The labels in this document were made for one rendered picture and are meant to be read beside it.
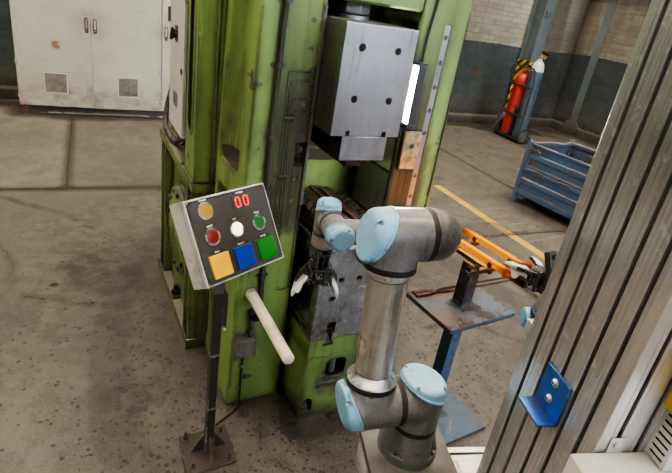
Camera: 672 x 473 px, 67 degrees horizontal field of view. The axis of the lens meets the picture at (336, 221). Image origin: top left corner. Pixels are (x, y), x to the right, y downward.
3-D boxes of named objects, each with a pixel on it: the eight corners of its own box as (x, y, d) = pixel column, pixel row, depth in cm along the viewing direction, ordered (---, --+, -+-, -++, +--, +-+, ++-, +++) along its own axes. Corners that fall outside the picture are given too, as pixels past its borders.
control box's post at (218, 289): (213, 452, 216) (229, 224, 173) (204, 454, 214) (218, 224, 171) (211, 445, 219) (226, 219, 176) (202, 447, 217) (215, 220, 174)
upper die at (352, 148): (382, 160, 202) (387, 137, 198) (338, 160, 193) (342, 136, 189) (336, 130, 235) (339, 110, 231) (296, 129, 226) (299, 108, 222)
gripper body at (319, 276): (307, 287, 156) (312, 253, 151) (304, 273, 163) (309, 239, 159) (331, 288, 157) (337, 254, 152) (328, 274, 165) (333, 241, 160)
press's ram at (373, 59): (415, 137, 204) (438, 33, 188) (330, 136, 187) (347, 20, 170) (365, 111, 237) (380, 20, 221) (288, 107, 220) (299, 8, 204)
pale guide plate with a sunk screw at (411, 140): (414, 169, 227) (423, 132, 220) (398, 169, 222) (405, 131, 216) (412, 167, 228) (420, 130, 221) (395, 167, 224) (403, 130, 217)
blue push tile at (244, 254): (257, 263, 171) (251, 242, 171) (240, 270, 166) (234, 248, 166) (254, 264, 172) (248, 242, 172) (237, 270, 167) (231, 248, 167)
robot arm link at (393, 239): (403, 438, 118) (446, 217, 102) (343, 446, 114) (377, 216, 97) (384, 404, 129) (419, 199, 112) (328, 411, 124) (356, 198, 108)
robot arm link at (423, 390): (446, 433, 123) (460, 390, 118) (396, 440, 119) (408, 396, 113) (425, 397, 133) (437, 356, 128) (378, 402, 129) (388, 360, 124)
